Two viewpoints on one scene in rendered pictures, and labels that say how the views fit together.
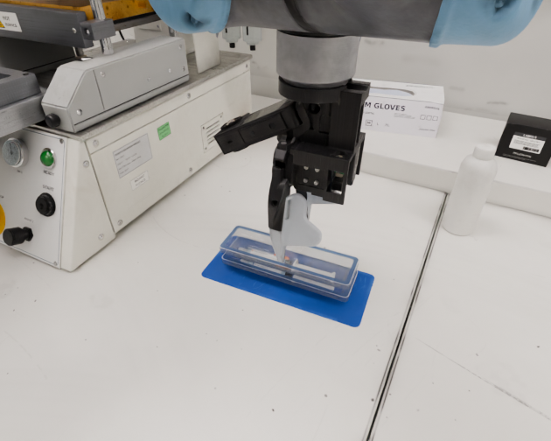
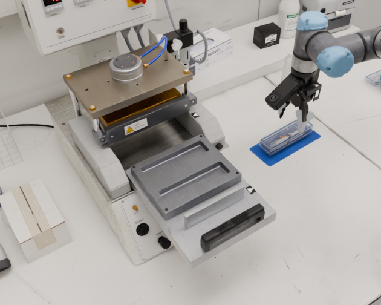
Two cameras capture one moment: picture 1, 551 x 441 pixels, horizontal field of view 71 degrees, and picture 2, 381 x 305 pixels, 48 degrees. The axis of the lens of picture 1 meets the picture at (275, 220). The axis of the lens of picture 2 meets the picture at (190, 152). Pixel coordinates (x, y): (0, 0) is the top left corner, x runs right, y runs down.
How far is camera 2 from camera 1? 1.15 m
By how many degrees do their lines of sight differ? 43
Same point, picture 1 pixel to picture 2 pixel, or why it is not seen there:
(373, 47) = (161, 22)
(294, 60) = (313, 66)
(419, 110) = (225, 46)
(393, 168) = (241, 79)
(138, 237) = not seen: hidden behind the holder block
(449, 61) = (201, 11)
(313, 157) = (312, 89)
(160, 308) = (282, 183)
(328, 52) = not seen: hidden behind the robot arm
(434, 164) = (255, 68)
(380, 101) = (210, 52)
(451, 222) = not seen: hidden behind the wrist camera
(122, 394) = (319, 201)
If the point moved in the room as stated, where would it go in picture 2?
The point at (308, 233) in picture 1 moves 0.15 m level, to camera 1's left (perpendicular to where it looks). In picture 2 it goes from (311, 115) to (291, 145)
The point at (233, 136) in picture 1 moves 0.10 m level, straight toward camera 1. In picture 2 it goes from (282, 101) to (318, 109)
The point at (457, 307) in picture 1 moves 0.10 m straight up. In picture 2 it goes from (325, 110) to (331, 86)
